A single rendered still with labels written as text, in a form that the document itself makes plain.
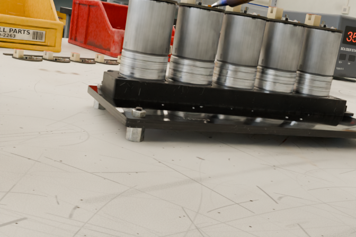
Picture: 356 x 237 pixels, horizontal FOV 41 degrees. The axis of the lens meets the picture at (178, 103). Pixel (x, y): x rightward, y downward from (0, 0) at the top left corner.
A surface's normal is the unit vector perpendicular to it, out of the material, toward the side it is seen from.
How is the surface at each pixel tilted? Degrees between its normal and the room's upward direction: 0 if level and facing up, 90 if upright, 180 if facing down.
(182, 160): 0
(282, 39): 90
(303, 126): 0
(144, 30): 90
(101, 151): 0
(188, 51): 90
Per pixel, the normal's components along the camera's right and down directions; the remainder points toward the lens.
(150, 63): 0.36, 0.22
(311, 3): -0.80, -0.02
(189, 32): -0.40, 0.11
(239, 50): -0.15, 0.15
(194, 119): 0.16, -0.97
